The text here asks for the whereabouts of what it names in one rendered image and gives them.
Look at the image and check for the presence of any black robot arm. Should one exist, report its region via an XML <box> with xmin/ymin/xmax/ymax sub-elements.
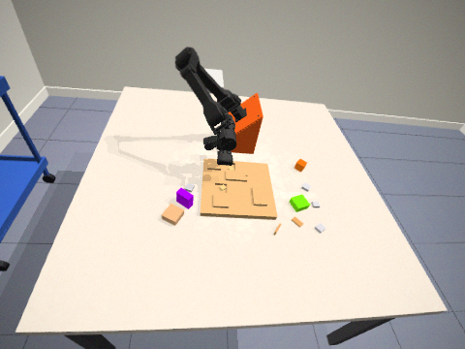
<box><xmin>175</xmin><ymin>47</ymin><xmax>247</xmax><ymax>151</ymax></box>

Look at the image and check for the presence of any purple block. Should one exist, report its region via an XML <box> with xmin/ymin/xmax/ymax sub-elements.
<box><xmin>176</xmin><ymin>188</ymin><xmax>194</xmax><ymax>209</ymax></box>

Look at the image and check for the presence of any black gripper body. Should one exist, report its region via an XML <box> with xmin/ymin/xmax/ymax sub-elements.
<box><xmin>217</xmin><ymin>135</ymin><xmax>233</xmax><ymax>166</ymax></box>

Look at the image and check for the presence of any lime green cube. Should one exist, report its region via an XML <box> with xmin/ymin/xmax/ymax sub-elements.
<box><xmin>290</xmin><ymin>194</ymin><xmax>311</xmax><ymax>212</ymax></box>

